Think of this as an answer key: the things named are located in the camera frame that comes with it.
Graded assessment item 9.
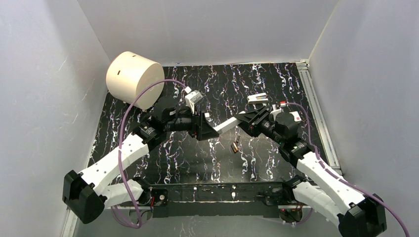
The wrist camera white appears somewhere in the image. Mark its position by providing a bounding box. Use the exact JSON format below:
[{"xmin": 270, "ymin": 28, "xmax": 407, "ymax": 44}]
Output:
[
  {"xmin": 184, "ymin": 86, "xmax": 203, "ymax": 113},
  {"xmin": 270, "ymin": 101, "xmax": 287, "ymax": 121}
]

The white remote control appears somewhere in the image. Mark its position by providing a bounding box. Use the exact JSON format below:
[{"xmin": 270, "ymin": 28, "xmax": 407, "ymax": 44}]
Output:
[{"xmin": 214, "ymin": 117, "xmax": 241, "ymax": 134}]

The white box with red labels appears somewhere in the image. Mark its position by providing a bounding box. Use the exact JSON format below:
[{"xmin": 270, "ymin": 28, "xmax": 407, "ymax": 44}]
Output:
[{"xmin": 290, "ymin": 111, "xmax": 301, "ymax": 122}]

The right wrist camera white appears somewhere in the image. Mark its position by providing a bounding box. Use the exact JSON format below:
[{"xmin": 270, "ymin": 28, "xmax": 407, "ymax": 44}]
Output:
[{"xmin": 270, "ymin": 101, "xmax": 287, "ymax": 121}]

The black base bar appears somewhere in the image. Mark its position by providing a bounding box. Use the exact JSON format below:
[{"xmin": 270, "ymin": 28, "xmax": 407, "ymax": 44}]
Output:
[{"xmin": 137, "ymin": 181, "xmax": 306, "ymax": 222}]

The small white charger device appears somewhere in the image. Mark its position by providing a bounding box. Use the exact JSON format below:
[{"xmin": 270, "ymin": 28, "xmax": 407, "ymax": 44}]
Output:
[{"xmin": 247, "ymin": 93, "xmax": 269, "ymax": 105}]

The large white cylinder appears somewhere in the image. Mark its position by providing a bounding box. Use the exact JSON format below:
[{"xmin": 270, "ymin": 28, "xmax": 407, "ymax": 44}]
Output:
[{"xmin": 106, "ymin": 51, "xmax": 165, "ymax": 104}]

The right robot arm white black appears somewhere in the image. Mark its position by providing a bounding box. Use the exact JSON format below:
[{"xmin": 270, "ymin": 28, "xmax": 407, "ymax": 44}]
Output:
[{"xmin": 234, "ymin": 107, "xmax": 387, "ymax": 237}]

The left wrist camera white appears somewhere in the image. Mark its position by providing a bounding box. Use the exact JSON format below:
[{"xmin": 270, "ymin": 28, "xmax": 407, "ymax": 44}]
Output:
[{"xmin": 184, "ymin": 86, "xmax": 203, "ymax": 113}]

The aluminium frame rail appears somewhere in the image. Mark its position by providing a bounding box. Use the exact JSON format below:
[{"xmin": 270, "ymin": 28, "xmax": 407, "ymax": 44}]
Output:
[{"xmin": 296, "ymin": 61, "xmax": 342, "ymax": 175}]

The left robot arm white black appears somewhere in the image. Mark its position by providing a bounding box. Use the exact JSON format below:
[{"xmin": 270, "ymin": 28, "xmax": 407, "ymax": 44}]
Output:
[{"xmin": 62, "ymin": 96, "xmax": 225, "ymax": 224}]

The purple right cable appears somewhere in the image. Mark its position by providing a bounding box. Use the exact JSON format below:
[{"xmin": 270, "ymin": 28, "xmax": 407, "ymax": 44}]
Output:
[{"xmin": 285, "ymin": 102, "xmax": 410, "ymax": 237}]

